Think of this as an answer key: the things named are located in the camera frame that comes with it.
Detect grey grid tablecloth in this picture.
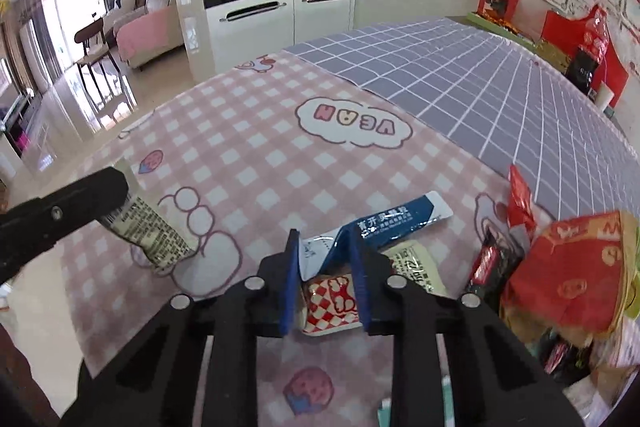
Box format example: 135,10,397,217
289,18,639,219

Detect white paper cup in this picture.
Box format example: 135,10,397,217
594,83,614,113

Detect red brown paper bag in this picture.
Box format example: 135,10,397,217
500,210,639,348

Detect red gift box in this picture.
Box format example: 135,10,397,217
541,4,629,109

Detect beige printed packet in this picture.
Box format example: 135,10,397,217
99,158,198,273

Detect small red snack packet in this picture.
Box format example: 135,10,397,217
506,164,537,241

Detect red white checkered packet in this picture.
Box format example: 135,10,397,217
299,273,361,337

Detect cola bottle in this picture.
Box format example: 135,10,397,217
565,4,611,95

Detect beige sofa pink blanket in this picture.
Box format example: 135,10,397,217
103,0,183,69

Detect white black sideboard cabinet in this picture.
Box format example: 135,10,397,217
176,0,352,82

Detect blue white sachet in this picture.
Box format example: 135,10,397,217
298,191,454,282

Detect black red snack wrapper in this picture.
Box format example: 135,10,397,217
464,229,524,312

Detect dark wooden chair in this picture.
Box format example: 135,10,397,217
74,17,132,110

